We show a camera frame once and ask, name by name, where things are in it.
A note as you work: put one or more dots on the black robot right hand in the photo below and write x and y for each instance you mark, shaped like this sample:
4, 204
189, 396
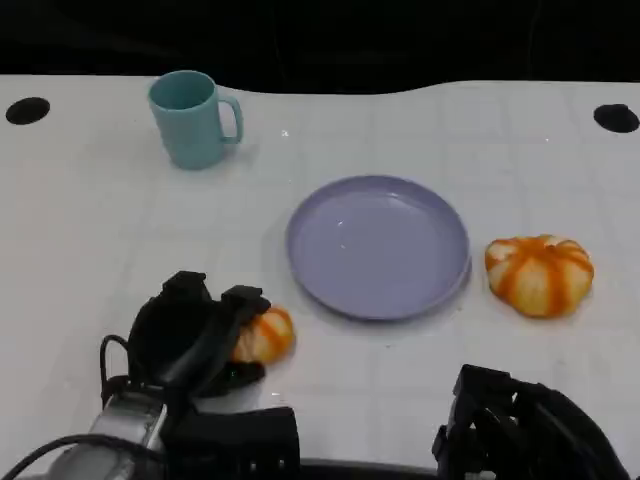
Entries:
525, 435

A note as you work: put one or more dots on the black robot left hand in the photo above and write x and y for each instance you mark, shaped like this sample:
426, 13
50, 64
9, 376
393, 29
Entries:
170, 340

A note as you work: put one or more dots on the orange and white bread roll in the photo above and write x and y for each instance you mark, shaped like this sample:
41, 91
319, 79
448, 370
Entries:
540, 277
267, 335

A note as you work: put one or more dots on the pale green mug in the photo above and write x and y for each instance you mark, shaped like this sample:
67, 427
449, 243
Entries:
192, 125

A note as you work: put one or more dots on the lilac plate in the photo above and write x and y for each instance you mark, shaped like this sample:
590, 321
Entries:
377, 247

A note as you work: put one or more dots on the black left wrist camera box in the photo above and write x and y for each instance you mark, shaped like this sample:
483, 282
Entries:
235, 442

